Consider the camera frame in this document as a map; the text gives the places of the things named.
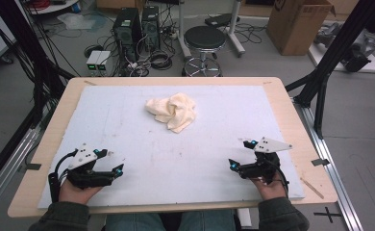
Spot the black flat device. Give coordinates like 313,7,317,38
204,13,241,29

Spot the cardboard box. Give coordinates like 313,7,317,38
265,0,337,57

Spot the white table leg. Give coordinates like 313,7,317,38
237,208,253,229

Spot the black round stool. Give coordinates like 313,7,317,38
182,25,227,78

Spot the white power supply box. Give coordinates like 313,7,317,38
96,50,113,72
86,50,103,72

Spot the clear plastic sheet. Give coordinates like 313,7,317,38
57,12,109,32

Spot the white stand leg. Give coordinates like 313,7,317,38
175,0,193,61
227,0,246,59

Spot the wooden table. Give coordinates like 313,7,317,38
7,76,338,219

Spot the aluminium rail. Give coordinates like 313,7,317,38
0,128,41,219
292,97,365,231

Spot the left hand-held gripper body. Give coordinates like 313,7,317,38
65,142,114,190

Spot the black tape cross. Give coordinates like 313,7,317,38
313,206,342,224

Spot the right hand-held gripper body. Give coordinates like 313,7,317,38
238,137,293,186

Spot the slim black computer tower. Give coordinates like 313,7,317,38
140,5,162,51

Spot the large black computer tower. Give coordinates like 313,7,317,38
112,8,142,64

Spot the grey machine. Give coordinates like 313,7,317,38
313,21,375,73

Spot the coil of black cables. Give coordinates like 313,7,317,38
149,50,174,71

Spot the thin wooden stick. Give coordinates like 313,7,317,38
300,177,325,200

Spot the person's left leg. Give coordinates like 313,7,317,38
105,213,167,231

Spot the right hand-held gripper cable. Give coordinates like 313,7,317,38
265,159,289,197

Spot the person's right leg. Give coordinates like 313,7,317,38
179,210,238,231

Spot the white board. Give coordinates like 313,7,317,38
308,41,375,75

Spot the black metal frame strut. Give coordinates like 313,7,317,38
285,0,375,140

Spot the cream cloth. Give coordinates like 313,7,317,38
144,92,197,135

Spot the black metal frame with cables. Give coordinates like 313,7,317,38
0,0,76,193

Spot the white foam mat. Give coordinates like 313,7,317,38
37,85,306,210

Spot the person's left hand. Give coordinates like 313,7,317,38
59,178,103,206

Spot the person's right hand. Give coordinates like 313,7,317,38
251,174,288,202

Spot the white round table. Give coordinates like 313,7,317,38
27,0,81,15

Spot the person's leg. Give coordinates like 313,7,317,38
179,210,238,231
105,213,167,231

